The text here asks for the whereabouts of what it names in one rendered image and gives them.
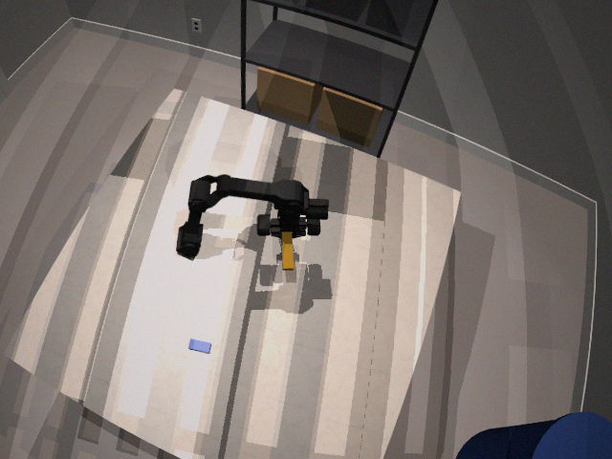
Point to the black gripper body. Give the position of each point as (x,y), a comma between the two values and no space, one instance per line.
(264,225)

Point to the blue flat bar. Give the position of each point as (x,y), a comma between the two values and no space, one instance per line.
(198,345)

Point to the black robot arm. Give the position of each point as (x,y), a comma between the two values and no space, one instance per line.
(290,197)

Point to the yellow bar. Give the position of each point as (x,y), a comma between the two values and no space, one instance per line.
(287,251)

